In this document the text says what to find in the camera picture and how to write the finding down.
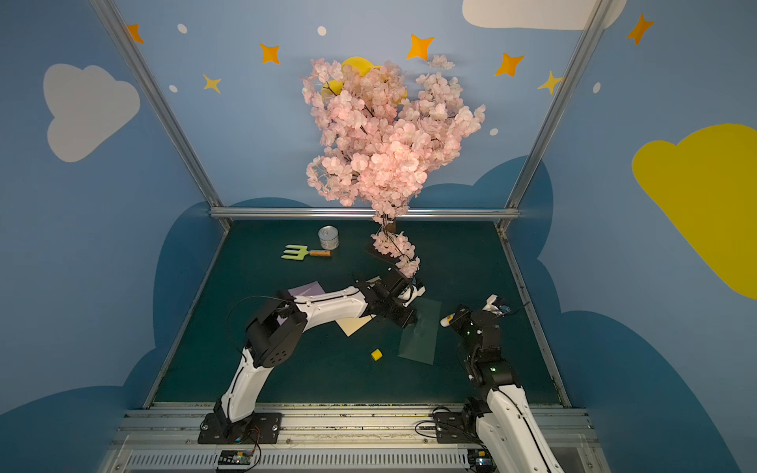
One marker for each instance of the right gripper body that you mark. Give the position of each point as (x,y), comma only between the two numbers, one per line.
(475,316)

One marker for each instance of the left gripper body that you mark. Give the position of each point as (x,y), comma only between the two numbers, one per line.
(396,283)

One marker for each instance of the yellow glue stick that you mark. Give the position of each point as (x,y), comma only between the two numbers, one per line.
(446,321)

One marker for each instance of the dark green envelope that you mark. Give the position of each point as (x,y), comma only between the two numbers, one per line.
(418,340)

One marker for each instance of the cream yellow envelope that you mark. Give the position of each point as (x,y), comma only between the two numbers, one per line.
(349,326)

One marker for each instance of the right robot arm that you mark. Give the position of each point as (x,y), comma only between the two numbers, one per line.
(501,418)

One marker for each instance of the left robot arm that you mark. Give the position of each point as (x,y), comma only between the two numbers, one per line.
(274,333)

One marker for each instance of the purple envelope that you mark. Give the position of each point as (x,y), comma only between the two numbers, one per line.
(307,290)

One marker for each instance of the silver tin can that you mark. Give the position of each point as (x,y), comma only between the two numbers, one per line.
(328,237)

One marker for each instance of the green toy garden fork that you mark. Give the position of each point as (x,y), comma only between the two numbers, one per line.
(296,252)

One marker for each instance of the right controller board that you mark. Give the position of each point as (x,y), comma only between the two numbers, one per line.
(480,461)

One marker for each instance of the controller board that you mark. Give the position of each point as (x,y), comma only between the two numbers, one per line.
(237,460)
(480,461)

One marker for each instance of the back horizontal aluminium bar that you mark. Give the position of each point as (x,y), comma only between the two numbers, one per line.
(457,214)

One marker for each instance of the pink cherry blossom tree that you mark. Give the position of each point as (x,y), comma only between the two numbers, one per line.
(379,146)

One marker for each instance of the left controller board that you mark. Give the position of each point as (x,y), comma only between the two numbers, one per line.
(237,460)

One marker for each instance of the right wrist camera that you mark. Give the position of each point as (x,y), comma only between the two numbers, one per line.
(497,305)

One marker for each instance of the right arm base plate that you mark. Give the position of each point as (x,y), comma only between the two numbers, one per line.
(450,428)

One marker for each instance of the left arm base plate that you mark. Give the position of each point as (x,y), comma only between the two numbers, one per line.
(261,428)

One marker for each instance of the aluminium mounting rail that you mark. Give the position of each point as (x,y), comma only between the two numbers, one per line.
(313,438)

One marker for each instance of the right aluminium frame post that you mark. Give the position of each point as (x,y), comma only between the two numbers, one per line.
(572,76)

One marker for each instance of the aluminium frame post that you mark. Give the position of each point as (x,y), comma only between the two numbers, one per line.
(572,76)
(117,29)

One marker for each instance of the left aluminium frame post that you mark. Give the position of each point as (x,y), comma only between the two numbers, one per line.
(117,29)

